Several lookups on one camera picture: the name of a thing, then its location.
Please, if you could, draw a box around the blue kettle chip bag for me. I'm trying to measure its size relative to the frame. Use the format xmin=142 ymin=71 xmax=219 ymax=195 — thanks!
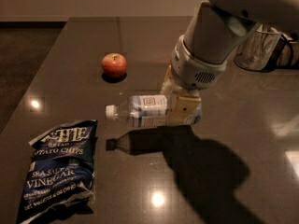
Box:
xmin=17 ymin=120 xmax=97 ymax=224

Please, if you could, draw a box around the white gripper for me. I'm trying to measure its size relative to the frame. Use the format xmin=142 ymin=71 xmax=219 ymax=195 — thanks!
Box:
xmin=160 ymin=35 xmax=227 ymax=125

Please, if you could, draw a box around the red apple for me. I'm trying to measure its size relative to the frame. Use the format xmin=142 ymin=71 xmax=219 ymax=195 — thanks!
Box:
xmin=102 ymin=53 xmax=127 ymax=78

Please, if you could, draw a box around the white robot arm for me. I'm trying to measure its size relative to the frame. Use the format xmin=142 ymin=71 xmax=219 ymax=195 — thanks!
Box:
xmin=161 ymin=0 xmax=299 ymax=126

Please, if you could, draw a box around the clear plastic water bottle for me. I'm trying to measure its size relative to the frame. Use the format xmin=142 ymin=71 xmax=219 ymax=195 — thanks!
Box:
xmin=105 ymin=94 xmax=180 ymax=128

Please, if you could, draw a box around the metal mesh cup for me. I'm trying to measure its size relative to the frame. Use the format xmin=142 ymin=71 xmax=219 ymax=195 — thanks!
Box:
xmin=234 ymin=25 xmax=281 ymax=72

